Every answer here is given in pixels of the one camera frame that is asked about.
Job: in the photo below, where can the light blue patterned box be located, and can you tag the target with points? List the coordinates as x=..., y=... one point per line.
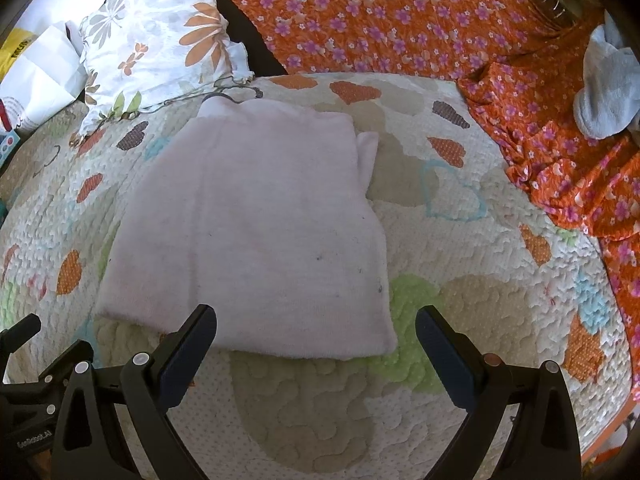
x=6, y=147

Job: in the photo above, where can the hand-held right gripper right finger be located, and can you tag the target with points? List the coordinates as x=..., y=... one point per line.
x=446, y=360

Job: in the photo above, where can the white floral pillow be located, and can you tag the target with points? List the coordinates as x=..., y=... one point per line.
x=150, y=35

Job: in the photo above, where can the orange floral bed sheet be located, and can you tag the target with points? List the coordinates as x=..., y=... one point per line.
x=400, y=15

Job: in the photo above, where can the light grey crumpled garment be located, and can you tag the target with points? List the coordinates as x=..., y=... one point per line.
x=607, y=85

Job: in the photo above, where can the white paper bag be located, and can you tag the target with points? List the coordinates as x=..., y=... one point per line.
x=40, y=80

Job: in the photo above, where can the quilted heart print bedspread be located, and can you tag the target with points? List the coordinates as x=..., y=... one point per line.
x=450, y=240

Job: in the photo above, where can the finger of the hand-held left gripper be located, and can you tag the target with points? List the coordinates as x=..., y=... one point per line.
x=20, y=327
x=60, y=362

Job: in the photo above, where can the yellow printed bag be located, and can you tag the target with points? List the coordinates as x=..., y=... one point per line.
x=14, y=55

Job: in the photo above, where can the pale pink small garment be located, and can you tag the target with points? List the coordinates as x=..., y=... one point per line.
x=250, y=220

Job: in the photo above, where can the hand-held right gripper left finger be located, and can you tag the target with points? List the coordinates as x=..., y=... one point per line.
x=184, y=360

